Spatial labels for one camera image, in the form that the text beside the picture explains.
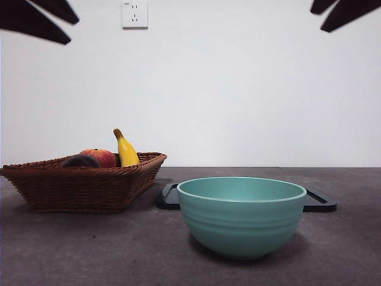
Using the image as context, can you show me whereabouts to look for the white wall socket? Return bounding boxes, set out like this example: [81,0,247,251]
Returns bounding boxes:
[121,1,149,30]

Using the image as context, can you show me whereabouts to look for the dark rectangular tray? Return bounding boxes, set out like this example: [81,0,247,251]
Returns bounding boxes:
[156,183,338,213]

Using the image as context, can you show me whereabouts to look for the red yellow apple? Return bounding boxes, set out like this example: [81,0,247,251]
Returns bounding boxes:
[79,148,117,168]

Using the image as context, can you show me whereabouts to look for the dark purple plum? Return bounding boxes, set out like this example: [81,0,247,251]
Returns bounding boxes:
[61,154,100,168]

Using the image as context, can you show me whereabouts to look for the yellow banana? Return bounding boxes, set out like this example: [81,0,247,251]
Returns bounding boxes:
[113,128,140,167]

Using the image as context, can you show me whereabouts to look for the teal ceramic bowl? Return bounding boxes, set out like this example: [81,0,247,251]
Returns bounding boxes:
[176,176,307,260]

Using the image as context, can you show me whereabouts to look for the brown wicker basket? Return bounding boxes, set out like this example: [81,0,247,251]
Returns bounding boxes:
[0,152,167,215]

